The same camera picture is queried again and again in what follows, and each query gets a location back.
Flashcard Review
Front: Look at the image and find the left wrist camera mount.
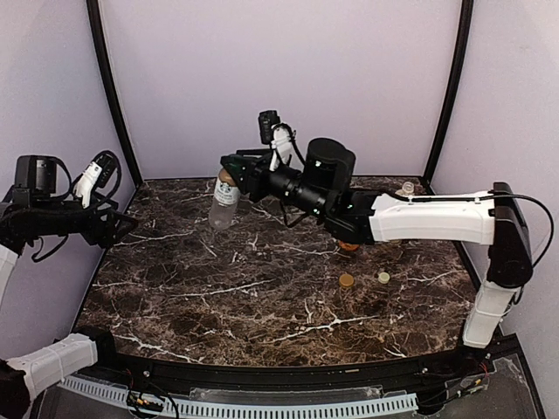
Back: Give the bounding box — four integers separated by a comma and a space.
72, 150, 122, 210

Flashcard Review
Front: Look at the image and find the orange juice bottle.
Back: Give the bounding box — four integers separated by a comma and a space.
338, 240, 360, 252

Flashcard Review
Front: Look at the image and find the green cap coffee bottle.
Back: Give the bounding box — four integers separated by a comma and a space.
208, 168, 240, 230

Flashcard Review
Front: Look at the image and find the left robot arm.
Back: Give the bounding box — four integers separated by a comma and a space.
1, 150, 138, 418

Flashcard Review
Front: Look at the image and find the yellow tea bottle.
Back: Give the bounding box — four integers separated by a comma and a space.
396, 182, 415, 196

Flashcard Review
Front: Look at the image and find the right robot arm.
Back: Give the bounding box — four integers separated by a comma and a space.
220, 138, 538, 349

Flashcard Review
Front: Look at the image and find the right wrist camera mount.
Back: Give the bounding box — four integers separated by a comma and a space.
258, 110, 303, 171

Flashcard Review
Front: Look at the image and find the orange bottle cap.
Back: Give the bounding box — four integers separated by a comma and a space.
339, 273, 355, 288

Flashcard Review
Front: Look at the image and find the left black frame post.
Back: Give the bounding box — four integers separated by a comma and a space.
86, 0, 143, 189

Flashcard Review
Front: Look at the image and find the right black frame post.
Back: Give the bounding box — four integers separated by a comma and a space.
420, 0, 474, 193

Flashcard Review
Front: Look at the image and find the cream bottle cap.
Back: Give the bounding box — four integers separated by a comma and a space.
378, 272, 390, 284

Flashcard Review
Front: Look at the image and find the black front rail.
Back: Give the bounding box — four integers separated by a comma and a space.
115, 353, 463, 394

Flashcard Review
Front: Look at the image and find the black frame post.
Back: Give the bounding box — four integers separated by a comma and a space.
420, 0, 474, 193
86, 0, 143, 189

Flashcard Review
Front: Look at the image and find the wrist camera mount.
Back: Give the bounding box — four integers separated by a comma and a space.
72, 150, 122, 210
258, 110, 303, 171

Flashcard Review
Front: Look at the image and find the white slotted cable duct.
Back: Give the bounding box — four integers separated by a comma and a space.
59, 376, 418, 418

